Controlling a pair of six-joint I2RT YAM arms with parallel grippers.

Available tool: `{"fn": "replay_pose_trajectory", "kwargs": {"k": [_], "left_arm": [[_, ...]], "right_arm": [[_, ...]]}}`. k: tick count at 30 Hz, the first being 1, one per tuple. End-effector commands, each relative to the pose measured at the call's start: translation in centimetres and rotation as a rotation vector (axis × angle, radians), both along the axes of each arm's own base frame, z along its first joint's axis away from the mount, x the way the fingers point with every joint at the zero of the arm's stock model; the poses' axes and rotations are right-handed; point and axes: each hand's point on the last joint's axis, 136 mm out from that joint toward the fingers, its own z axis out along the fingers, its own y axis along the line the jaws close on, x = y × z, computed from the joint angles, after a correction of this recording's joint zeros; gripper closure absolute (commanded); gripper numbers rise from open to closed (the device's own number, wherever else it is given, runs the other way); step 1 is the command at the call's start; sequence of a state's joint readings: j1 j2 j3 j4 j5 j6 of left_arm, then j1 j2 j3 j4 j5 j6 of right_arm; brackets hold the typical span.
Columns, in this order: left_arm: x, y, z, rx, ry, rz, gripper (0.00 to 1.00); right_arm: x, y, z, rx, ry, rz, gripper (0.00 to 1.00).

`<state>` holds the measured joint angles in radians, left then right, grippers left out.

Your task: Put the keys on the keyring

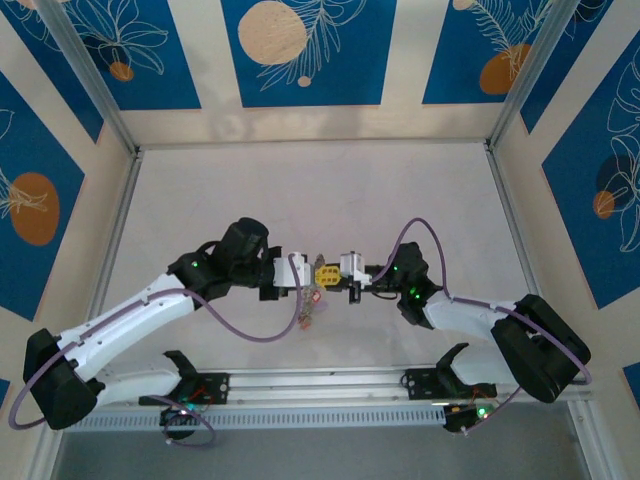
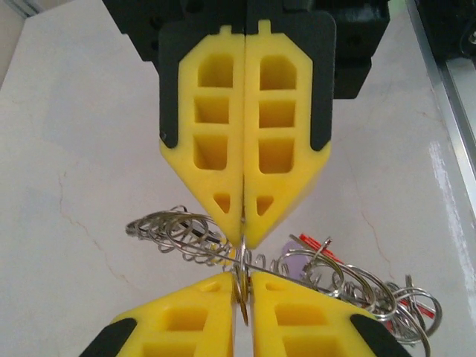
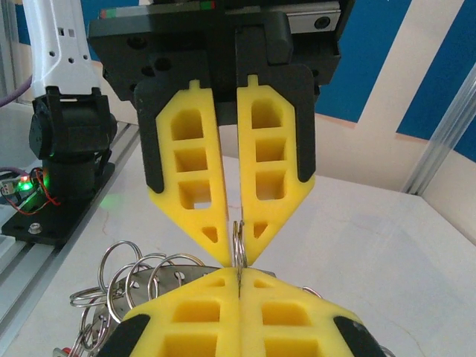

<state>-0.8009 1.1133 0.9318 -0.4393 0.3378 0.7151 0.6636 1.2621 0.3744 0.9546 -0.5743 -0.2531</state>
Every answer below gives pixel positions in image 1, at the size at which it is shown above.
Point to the keyring bunch with keys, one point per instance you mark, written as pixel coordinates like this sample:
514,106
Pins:
306,312

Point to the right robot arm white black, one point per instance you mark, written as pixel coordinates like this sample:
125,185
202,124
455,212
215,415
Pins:
530,345

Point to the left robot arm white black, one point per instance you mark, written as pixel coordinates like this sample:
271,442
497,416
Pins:
125,320

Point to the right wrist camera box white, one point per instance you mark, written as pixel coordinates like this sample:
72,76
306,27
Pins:
352,264

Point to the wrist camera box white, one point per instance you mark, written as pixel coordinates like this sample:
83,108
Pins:
352,264
290,270

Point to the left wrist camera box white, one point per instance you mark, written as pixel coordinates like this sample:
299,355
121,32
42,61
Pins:
290,270

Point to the aluminium mounting rail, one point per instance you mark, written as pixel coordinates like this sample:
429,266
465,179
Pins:
320,382

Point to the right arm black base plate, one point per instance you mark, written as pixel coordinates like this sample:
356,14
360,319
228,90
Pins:
420,384

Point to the aluminium table edge rail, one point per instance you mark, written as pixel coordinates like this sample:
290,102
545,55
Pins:
510,210
117,240

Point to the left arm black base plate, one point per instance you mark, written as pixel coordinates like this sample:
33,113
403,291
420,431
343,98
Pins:
215,387

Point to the aluminium frame post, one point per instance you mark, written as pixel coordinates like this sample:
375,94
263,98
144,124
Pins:
90,80
530,80

